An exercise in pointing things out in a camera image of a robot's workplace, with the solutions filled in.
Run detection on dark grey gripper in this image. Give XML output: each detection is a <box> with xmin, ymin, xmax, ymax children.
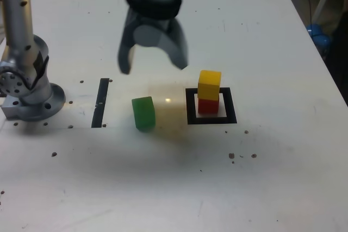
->
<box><xmin>117</xmin><ymin>8</ymin><xmax>190</xmax><ymax>75</ymax></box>

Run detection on blue round object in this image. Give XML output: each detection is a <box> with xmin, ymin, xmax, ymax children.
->
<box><xmin>304</xmin><ymin>23</ymin><xmax>333</xmax><ymax>53</ymax></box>

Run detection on red cube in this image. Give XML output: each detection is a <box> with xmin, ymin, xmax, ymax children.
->
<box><xmin>197</xmin><ymin>97</ymin><xmax>220</xmax><ymax>115</ymax></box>

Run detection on green cube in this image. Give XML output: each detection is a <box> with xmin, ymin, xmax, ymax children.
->
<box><xmin>131</xmin><ymin>96</ymin><xmax>157</xmax><ymax>133</ymax></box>

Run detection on black tape square outline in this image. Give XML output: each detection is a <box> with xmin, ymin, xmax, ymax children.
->
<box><xmin>185</xmin><ymin>87</ymin><xmax>238</xmax><ymax>126</ymax></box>

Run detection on black tape strip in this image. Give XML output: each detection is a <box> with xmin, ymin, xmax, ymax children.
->
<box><xmin>91</xmin><ymin>78</ymin><xmax>109</xmax><ymax>129</ymax></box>

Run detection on yellow cube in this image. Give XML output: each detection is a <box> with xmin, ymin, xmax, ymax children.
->
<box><xmin>197</xmin><ymin>70</ymin><xmax>222</xmax><ymax>101</ymax></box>

